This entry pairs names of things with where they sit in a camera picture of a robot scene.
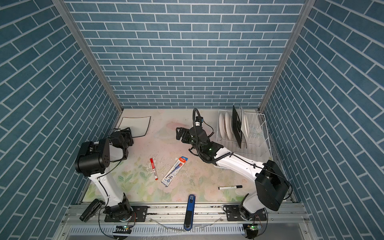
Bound white square plate black rim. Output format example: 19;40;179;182
119;116;151;138

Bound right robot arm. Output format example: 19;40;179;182
176;126;291;220

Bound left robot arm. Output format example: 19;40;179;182
74;128;134;222

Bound red marker pen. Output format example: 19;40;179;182
150;158;158;181

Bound white round plate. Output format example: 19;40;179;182
219;113;227;140
225;112;234;141

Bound pen package red blue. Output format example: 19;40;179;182
161;156;188;187

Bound black white marker pen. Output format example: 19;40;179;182
218;185;243;190

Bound left circuit board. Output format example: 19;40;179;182
113;225;132;236

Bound circuit board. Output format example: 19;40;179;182
113;225;132;236
245;224;262;232

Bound right circuit board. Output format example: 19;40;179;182
245;224;262;232

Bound white wire dish rack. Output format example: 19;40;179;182
216;109;273;163

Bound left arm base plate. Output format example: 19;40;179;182
105;206;149;223

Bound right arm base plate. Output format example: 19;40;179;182
223;205;267;222

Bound white cable duct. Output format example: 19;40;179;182
69;224;245;237

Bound aluminium rail frame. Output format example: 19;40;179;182
56;201;319;240

